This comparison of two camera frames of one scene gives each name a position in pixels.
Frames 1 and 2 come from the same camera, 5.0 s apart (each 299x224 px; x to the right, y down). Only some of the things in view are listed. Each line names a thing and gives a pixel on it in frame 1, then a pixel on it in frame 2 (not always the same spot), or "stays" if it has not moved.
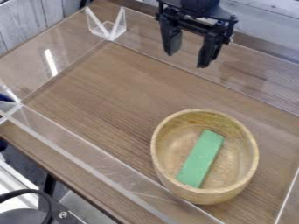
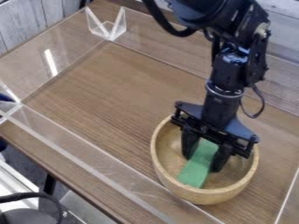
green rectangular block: [198, 167] stays
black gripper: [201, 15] -> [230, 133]
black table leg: [50, 185] stays
